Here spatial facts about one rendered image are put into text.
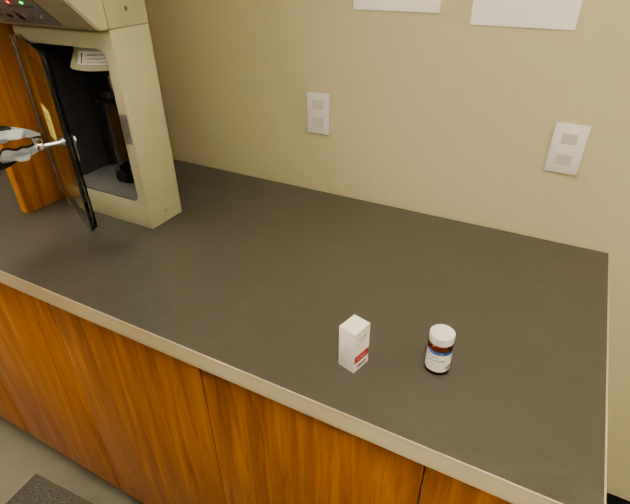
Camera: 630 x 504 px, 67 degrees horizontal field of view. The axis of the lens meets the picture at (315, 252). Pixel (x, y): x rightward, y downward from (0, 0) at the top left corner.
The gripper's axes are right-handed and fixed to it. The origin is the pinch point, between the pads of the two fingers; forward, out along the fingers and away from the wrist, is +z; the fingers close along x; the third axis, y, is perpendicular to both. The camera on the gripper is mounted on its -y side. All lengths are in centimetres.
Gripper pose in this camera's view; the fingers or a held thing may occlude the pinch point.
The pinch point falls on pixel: (35, 139)
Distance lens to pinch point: 123.6
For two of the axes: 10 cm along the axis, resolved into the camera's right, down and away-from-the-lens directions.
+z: 8.1, -3.3, 4.9
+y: 5.9, 4.3, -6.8
